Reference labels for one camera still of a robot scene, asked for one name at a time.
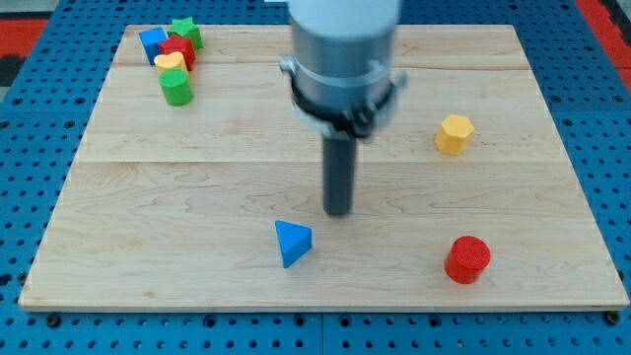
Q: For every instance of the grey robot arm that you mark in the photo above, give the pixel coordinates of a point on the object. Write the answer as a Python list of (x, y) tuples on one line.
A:
[(340, 64)]

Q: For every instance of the blue cube block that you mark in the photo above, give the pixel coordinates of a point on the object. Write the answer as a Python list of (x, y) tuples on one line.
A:
[(151, 40)]

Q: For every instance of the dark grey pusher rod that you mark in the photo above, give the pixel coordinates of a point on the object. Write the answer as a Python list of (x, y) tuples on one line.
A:
[(338, 175)]

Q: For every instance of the blue triangle block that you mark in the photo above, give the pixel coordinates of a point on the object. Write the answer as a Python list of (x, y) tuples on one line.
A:
[(294, 241)]

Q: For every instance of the yellow hexagon block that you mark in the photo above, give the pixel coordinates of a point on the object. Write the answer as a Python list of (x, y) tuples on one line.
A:
[(454, 134)]

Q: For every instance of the wooden board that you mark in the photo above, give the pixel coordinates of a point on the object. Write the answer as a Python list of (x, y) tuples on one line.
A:
[(172, 209)]

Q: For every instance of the green cylinder block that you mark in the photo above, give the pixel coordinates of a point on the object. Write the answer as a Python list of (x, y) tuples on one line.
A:
[(176, 87)]

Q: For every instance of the red cylinder block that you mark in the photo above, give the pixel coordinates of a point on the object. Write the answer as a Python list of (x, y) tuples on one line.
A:
[(467, 259)]

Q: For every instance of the yellow heart block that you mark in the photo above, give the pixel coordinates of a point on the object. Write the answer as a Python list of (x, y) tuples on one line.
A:
[(174, 60)]

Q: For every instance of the red star block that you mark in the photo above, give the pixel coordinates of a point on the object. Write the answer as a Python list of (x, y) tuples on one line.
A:
[(184, 45)]

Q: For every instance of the green star block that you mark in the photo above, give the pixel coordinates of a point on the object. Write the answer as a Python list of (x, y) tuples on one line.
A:
[(186, 27)]

